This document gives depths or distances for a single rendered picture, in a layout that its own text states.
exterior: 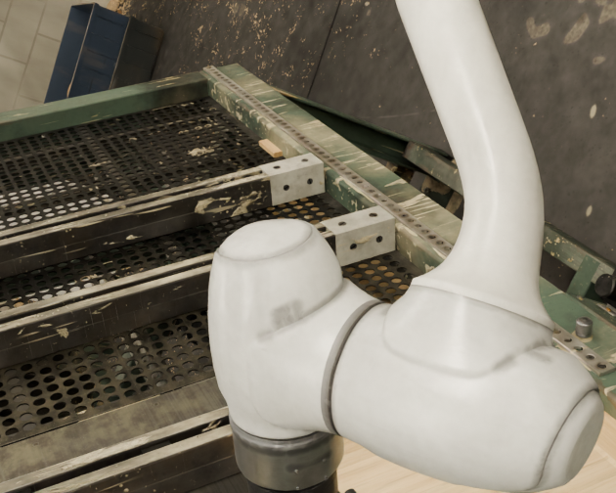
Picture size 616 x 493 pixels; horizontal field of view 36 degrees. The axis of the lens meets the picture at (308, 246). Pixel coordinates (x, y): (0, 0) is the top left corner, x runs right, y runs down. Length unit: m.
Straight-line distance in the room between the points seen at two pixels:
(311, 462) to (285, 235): 0.18
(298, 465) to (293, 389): 0.10
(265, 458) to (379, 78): 2.94
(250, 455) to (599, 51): 2.26
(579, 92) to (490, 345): 2.28
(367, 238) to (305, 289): 1.12
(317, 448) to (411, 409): 0.15
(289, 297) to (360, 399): 0.08
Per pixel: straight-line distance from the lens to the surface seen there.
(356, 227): 1.77
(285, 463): 0.75
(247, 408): 0.72
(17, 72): 6.36
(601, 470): 1.34
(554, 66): 2.97
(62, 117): 2.59
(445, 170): 2.89
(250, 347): 0.68
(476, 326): 0.62
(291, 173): 2.01
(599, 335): 1.53
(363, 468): 1.32
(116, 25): 5.44
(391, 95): 3.52
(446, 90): 0.71
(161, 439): 1.32
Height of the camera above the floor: 2.02
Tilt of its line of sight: 33 degrees down
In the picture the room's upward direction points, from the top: 75 degrees counter-clockwise
